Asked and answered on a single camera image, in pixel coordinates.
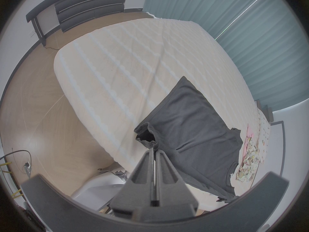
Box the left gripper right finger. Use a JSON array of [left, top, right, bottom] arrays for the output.
[[155, 150, 199, 215]]

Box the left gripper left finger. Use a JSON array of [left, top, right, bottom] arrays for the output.
[[110, 149, 155, 219]]

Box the black T-shirt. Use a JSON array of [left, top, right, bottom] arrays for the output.
[[134, 76, 243, 202]]

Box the bed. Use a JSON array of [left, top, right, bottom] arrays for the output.
[[53, 18, 286, 211]]

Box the white printed pyjama top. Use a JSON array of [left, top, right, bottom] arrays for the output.
[[235, 137, 261, 184]]

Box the pink garment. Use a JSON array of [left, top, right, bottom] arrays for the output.
[[245, 124, 255, 159]]

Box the white printed pillow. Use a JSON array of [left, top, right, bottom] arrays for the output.
[[258, 109, 270, 164]]

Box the grey bedside table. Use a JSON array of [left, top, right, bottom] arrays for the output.
[[255, 100, 273, 123]]

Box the blue-green curtain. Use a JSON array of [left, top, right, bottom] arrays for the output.
[[215, 0, 309, 111], [143, 0, 272, 39]]

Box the black cable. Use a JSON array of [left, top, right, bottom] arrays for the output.
[[0, 150, 32, 176]]

